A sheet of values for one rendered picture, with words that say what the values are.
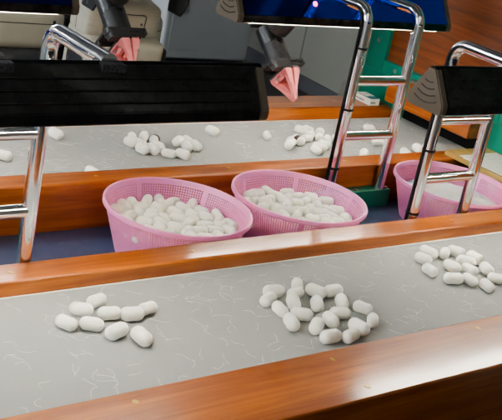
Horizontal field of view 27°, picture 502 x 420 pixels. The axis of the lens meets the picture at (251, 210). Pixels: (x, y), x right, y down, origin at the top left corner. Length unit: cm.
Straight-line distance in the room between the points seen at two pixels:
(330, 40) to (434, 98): 418
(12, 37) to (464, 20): 123
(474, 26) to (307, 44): 340
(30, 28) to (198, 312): 163
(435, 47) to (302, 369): 152
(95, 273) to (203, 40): 450
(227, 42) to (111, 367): 480
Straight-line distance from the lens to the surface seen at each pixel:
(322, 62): 591
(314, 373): 140
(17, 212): 153
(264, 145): 237
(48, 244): 185
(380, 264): 186
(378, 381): 142
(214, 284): 164
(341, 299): 164
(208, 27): 599
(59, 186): 187
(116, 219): 178
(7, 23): 301
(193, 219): 187
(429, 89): 171
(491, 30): 266
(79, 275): 155
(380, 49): 290
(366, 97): 282
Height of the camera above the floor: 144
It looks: 21 degrees down
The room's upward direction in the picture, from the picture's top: 12 degrees clockwise
